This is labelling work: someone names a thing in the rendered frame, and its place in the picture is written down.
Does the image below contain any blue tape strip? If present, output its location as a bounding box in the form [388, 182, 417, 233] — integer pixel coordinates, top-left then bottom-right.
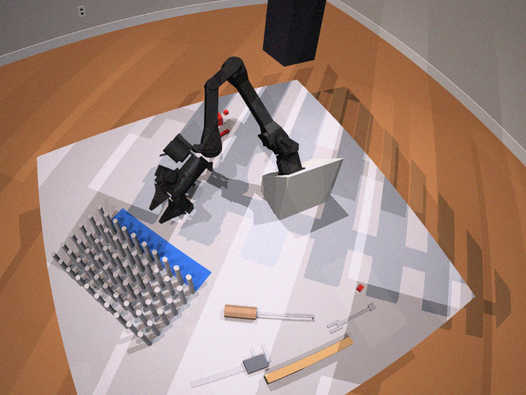
[111, 208, 212, 291]

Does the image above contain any tan flat bar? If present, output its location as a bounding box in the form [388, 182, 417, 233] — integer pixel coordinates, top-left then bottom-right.
[264, 336, 353, 384]

